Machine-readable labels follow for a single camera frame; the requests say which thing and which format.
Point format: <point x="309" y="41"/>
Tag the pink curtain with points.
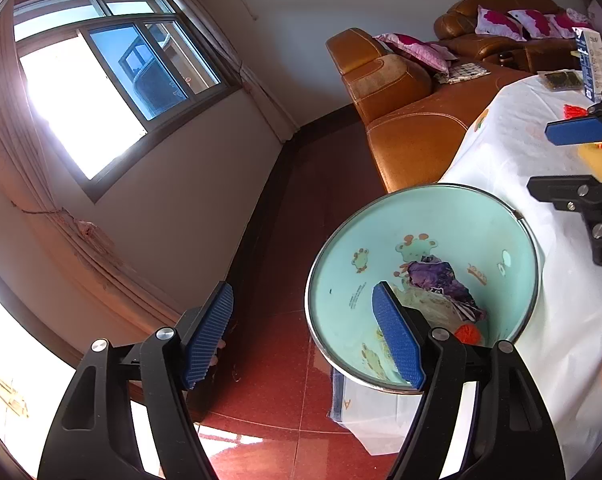
<point x="56" y="210"/>
<point x="241" y="60"/>

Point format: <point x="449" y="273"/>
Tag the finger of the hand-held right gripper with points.
<point x="576" y="131"/>
<point x="566" y="190"/>

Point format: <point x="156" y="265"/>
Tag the window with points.
<point x="121" y="85"/>

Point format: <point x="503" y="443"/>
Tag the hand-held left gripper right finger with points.
<point x="396" y="340"/>

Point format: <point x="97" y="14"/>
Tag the cream plastic wrapper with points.
<point x="436" y="312"/>

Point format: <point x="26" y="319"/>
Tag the dark snack packet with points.
<point x="561" y="80"/>

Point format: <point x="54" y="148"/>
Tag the purple plastic bag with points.
<point x="436" y="275"/>

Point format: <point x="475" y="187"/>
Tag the small red wrapper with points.
<point x="468" y="334"/>

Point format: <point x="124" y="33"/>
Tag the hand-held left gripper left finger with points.
<point x="208" y="335"/>

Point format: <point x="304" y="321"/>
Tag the pink floral pillow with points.
<point x="416" y="50"/>
<point x="568" y="20"/>
<point x="498" y="22"/>
<point x="536" y="24"/>

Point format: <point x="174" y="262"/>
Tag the brown leather chaise sofa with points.
<point x="411" y="125"/>

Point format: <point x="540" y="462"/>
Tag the tall white box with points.
<point x="592" y="65"/>

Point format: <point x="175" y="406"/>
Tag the orange-red crinkled bag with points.
<point x="576" y="111"/>

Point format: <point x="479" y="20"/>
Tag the mint green trash bin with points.
<point x="361" y="240"/>

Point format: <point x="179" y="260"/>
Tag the checkered cloth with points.
<point x="463" y="71"/>

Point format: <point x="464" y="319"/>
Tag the white orange-print tablecloth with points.
<point x="556" y="310"/>

